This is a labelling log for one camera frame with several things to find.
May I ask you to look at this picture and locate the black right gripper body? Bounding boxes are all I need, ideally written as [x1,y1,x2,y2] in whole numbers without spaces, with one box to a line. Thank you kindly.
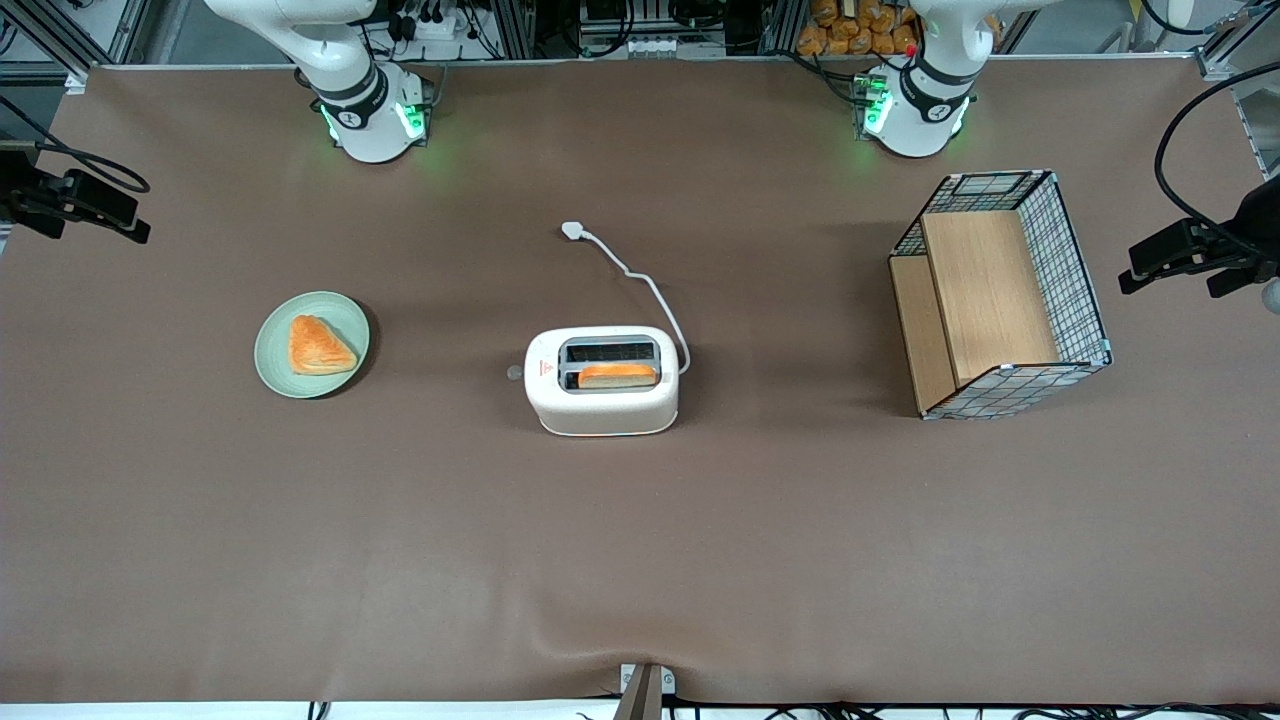
[0,150,73,229]

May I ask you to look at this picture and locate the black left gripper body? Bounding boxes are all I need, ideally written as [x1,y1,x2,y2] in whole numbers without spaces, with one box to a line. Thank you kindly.
[1188,174,1280,269]

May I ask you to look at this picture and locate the white two-slot toaster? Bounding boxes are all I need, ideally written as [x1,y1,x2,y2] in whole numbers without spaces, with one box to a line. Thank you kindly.
[524,326,681,438]

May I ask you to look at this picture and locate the wooden two-step shelf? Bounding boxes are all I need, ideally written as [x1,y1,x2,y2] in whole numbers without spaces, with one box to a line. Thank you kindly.
[889,210,1062,414]

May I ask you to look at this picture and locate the green round plate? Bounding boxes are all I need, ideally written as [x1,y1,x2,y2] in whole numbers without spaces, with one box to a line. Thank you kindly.
[254,291,371,400]

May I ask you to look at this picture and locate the triangular golden pastry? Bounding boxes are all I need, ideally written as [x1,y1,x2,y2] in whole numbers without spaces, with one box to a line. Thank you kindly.
[288,315,359,377]

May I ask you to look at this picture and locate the white power strip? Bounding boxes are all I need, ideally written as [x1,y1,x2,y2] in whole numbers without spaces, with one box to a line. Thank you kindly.
[396,8,463,43]

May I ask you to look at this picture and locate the bag of bread rolls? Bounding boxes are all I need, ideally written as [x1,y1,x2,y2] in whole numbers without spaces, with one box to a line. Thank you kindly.
[795,0,923,58]

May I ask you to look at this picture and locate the toast slice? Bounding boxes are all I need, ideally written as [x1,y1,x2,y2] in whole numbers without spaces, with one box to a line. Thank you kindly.
[577,364,660,390]

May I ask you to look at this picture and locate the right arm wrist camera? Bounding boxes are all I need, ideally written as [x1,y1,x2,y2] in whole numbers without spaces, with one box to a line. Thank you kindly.
[0,212,65,242]

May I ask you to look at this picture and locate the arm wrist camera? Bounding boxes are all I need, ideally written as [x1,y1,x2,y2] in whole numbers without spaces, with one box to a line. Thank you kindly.
[1206,262,1280,315]
[0,212,65,242]

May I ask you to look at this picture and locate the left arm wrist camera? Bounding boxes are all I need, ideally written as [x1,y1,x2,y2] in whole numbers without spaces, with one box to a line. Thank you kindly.
[1206,262,1280,315]

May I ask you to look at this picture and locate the wire mesh basket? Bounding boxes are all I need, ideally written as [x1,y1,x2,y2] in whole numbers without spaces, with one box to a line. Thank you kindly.
[888,169,1114,422]

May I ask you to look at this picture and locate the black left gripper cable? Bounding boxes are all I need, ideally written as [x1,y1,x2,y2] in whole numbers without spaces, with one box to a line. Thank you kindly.
[1154,62,1280,241]

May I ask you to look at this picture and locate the aluminium frame strut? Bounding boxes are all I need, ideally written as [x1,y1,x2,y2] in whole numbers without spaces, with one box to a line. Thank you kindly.
[0,0,151,96]
[1195,0,1280,83]

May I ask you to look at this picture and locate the white toaster power cord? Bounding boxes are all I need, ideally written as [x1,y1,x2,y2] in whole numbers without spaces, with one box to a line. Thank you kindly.
[561,221,693,378]

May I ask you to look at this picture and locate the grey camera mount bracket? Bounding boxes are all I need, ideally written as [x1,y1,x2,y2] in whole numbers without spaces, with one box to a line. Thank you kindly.
[612,662,677,720]

